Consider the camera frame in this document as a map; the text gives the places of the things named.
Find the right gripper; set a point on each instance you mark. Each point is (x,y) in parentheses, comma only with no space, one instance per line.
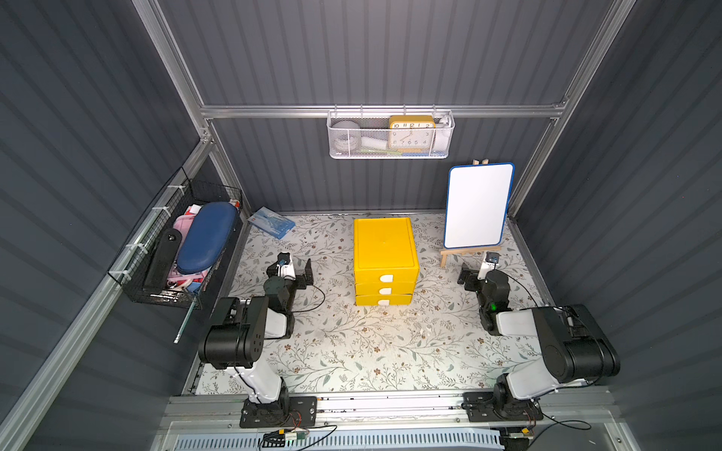
(471,280)

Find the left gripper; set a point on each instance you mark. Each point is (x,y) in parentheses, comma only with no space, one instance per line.
(291,281)

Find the yellow drawer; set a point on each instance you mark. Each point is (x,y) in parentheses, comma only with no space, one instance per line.
(379,288)
(384,300)
(386,275)

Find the yellow drawer cabinet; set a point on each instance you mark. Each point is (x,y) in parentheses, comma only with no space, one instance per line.
(384,243)

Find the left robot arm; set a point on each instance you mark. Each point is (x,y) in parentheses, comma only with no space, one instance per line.
(238,330)

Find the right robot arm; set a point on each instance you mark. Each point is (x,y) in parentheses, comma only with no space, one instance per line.
(575,352)

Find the wooden easel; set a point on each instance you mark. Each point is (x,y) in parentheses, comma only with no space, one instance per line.
(466,250)

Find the blue oval case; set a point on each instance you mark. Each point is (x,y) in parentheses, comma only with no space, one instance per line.
(206,238)

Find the pink item in basket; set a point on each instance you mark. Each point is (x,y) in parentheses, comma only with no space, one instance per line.
(183,224)

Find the black remote in basket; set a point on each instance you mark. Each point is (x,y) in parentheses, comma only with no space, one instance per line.
(168,246)

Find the white tape roll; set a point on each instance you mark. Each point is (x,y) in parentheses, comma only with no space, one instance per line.
(345,136)

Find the yellow alarm clock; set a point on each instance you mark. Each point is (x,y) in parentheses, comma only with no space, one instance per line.
(411,133)

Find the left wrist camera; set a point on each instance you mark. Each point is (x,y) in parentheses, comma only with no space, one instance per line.
(286,268)

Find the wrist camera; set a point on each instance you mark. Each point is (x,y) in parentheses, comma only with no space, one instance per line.
(489,263)
(286,268)

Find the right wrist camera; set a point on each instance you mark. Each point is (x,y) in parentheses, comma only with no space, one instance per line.
(489,263)

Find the white board blue frame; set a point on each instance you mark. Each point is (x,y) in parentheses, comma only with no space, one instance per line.
(478,199)

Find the black wire side basket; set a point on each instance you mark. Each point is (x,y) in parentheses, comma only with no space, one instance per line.
(184,195)

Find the white wire wall basket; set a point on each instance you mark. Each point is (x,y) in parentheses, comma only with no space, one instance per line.
(363,135)

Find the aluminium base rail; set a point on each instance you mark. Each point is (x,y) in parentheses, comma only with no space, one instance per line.
(396,409)

